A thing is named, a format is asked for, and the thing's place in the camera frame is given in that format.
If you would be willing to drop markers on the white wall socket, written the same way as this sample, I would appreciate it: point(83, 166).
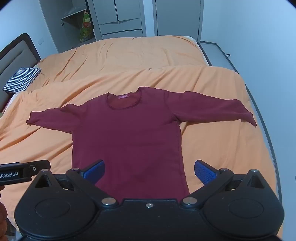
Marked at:
point(40, 41)

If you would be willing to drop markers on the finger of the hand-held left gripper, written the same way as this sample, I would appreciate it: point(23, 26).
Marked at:
point(39, 167)

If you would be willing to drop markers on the colourful printed bag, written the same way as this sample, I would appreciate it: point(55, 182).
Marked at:
point(86, 27)

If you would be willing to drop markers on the houndstooth pillow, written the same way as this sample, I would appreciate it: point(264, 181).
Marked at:
point(22, 78)

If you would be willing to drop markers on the orange blanket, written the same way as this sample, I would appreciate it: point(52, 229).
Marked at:
point(138, 58)

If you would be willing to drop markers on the padded bed headboard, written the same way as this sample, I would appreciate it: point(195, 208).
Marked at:
point(16, 55)

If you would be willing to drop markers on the grey door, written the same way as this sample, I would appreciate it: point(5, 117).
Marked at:
point(178, 16)

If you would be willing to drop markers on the open wardrobe shelf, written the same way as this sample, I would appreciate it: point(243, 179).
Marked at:
point(67, 30)

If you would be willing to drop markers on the dark bed frame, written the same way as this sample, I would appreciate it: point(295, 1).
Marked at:
point(261, 111)

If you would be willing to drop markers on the person's left hand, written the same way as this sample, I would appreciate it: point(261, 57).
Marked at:
point(2, 215)

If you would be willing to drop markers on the grey wardrobe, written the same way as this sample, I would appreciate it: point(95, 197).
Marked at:
point(120, 16)

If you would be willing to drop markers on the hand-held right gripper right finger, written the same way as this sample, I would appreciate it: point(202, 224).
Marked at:
point(204, 172)

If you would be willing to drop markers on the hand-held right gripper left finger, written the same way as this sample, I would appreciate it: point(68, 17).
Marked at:
point(94, 172)

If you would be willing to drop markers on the maroon long-sleeve shirt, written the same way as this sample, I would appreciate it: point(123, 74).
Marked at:
point(129, 139)

